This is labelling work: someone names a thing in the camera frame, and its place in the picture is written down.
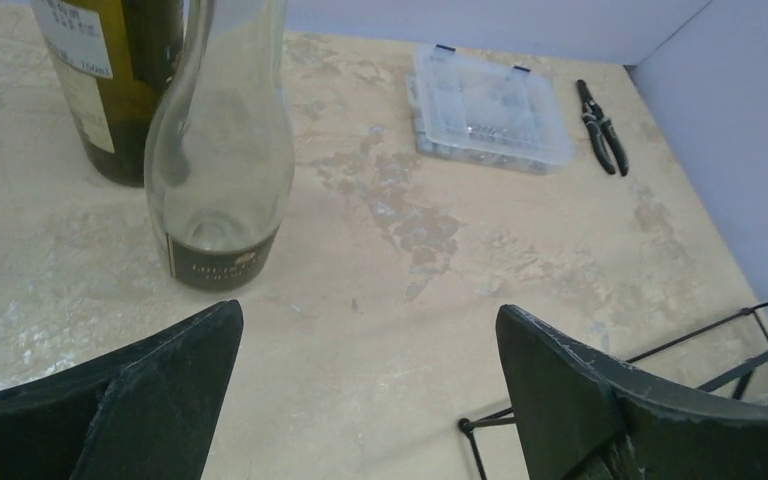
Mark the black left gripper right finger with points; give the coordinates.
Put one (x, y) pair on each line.
(583, 414)

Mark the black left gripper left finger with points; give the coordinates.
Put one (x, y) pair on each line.
(147, 410)

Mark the tall clear glass bottle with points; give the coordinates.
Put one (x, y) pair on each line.
(220, 156)

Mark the green wine bottle back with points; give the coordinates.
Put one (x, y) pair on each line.
(114, 60)

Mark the clear plastic organizer box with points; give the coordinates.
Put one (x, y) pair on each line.
(476, 111)

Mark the black wire wine rack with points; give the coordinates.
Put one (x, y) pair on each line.
(690, 356)

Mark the black handled pliers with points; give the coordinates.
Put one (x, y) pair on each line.
(604, 140)

